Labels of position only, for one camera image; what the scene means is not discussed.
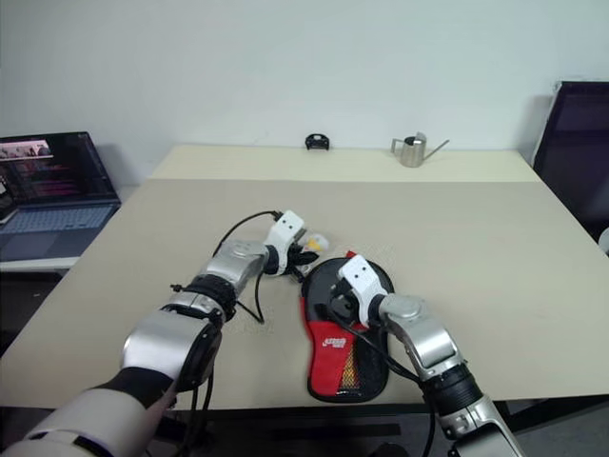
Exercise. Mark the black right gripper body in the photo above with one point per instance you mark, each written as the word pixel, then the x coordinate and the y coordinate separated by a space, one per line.
pixel 343 304

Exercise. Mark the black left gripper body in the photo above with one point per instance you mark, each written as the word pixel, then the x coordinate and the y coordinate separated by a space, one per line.
pixel 294 259

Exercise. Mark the white yellow plush charm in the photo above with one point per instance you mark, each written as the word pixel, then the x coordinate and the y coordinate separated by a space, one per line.
pixel 318 242

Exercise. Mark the black and red paddle case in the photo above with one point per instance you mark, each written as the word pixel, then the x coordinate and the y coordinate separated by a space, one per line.
pixel 333 357

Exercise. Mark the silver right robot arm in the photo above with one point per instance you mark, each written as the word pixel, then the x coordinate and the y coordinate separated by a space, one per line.
pixel 428 343

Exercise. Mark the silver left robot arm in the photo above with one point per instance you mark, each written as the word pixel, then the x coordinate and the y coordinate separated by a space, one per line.
pixel 176 333

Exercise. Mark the small black clip object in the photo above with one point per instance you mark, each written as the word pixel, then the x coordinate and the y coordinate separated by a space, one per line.
pixel 318 142

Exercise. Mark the black bar under table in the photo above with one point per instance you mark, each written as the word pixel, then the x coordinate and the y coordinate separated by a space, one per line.
pixel 304 428

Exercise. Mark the silver metal watering can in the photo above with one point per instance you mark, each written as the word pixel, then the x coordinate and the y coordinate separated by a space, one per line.
pixel 414 153

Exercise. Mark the dark rounded shape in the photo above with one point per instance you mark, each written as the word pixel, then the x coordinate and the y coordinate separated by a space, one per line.
pixel 390 451

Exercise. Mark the open blue laptop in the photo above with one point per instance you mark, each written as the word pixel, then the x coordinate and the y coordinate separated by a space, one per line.
pixel 57 181

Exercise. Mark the black office chair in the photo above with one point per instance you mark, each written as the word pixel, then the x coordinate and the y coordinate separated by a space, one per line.
pixel 575 152

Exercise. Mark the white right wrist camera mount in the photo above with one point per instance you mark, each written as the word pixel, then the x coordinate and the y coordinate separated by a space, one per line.
pixel 364 281

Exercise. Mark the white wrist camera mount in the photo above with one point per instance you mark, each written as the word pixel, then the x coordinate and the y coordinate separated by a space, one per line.
pixel 285 228
pixel 364 281

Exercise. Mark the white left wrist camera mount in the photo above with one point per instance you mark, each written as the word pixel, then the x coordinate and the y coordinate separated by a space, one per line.
pixel 285 228

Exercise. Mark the black table frame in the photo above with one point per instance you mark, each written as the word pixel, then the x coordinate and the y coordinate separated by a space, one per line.
pixel 533 413

